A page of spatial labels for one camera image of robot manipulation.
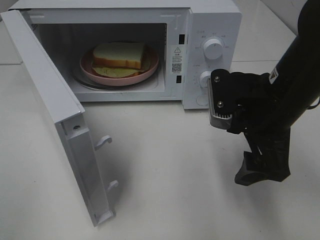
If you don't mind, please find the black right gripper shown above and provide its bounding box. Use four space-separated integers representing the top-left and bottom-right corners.
226 71 292 187

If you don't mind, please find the round white door button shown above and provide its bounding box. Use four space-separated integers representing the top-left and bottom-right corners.
196 94 209 106

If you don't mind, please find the white timer knob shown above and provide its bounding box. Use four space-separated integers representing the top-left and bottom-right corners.
199 70 211 88

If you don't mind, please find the pink round plate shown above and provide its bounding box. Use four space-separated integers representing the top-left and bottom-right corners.
80 48 160 87

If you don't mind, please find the sandwich with lettuce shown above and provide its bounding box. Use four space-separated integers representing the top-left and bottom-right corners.
92 42 151 79

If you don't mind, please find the white microwave door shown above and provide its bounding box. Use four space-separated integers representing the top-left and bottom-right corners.
1 10 119 226

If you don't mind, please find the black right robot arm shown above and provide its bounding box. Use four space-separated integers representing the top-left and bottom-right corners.
231 0 320 186

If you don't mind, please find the upper white power knob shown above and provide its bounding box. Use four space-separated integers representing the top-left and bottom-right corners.
203 37 224 60

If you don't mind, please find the white warning label sticker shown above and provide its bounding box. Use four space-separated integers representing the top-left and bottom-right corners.
169 44 185 74

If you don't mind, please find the white microwave oven body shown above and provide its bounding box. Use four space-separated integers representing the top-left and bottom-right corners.
5 0 242 109

